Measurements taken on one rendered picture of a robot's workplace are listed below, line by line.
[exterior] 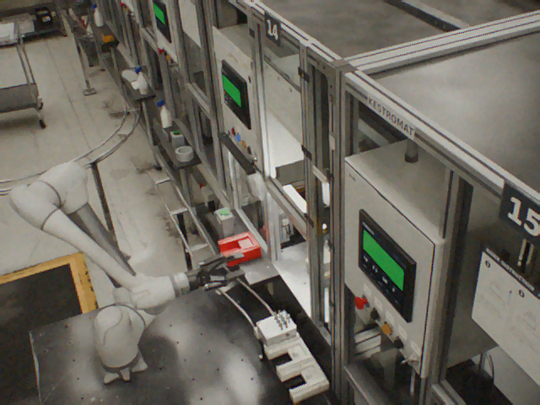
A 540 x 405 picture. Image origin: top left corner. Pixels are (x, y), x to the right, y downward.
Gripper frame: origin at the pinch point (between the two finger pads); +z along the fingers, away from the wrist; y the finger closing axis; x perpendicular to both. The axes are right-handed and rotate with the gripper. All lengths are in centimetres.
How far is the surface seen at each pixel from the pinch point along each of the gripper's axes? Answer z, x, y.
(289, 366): 4.9, -34.5, -24.3
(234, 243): 10.1, 34.2, -17.7
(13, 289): -100, 170, -111
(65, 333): -70, 43, -44
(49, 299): -81, 149, -111
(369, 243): 18, -65, 51
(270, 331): 4.1, -19.4, -19.7
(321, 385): 11, -47, -24
